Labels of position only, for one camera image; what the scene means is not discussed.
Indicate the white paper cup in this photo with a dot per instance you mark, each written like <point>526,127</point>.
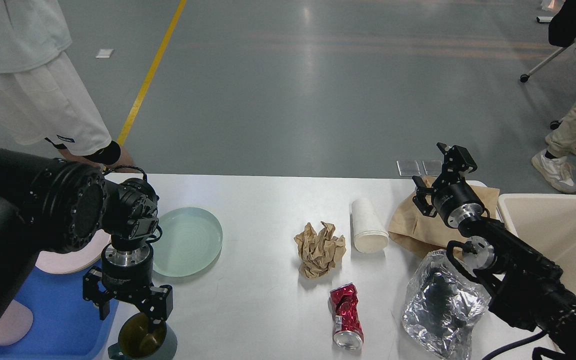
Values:
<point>368,233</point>

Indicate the silver foil bag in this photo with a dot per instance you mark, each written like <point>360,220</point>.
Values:
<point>442,308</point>

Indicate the crumpled brown paper ball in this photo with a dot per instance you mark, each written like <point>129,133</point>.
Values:
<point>321,251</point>

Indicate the brown paper bag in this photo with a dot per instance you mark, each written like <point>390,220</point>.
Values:
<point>418,233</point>

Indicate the beige plastic bin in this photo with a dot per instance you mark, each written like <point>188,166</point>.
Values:
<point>546,222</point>

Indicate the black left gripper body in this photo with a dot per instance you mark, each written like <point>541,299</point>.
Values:
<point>128,275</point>

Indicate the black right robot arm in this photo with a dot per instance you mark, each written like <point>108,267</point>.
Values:
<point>524,285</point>

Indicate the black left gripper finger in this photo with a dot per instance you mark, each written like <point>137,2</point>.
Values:
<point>92,292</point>
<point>158,306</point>

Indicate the dark teal mug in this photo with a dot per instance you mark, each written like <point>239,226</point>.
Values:
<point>135,342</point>

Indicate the person in beige trousers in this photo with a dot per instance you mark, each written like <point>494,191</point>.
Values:
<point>551,162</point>

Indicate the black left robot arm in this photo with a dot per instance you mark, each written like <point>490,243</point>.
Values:
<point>55,205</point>

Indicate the metal floor plates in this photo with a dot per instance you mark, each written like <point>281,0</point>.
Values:
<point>410,168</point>

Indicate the person in white shorts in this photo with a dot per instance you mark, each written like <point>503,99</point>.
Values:
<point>42,97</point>

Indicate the pink plate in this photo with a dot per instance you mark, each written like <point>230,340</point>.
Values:
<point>74,261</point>

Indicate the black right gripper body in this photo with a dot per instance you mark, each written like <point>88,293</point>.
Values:
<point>454,200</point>

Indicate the crushed red soda can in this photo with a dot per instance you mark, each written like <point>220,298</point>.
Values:
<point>347,329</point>

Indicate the light green plate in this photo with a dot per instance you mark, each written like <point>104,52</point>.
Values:
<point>192,238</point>

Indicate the blue plastic tray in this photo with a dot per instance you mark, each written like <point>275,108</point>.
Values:
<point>65,326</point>

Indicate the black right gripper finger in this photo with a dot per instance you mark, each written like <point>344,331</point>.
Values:
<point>420,197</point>
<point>457,161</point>

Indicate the pink mug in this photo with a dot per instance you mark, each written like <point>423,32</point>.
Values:
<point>15,323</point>

